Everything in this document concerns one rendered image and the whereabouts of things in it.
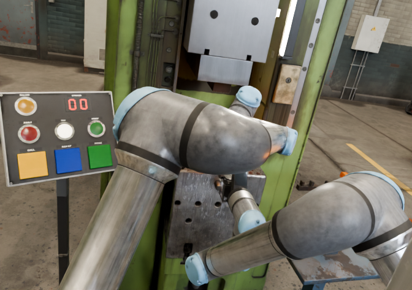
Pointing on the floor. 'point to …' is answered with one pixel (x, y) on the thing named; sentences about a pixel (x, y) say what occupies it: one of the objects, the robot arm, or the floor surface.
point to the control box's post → (62, 187)
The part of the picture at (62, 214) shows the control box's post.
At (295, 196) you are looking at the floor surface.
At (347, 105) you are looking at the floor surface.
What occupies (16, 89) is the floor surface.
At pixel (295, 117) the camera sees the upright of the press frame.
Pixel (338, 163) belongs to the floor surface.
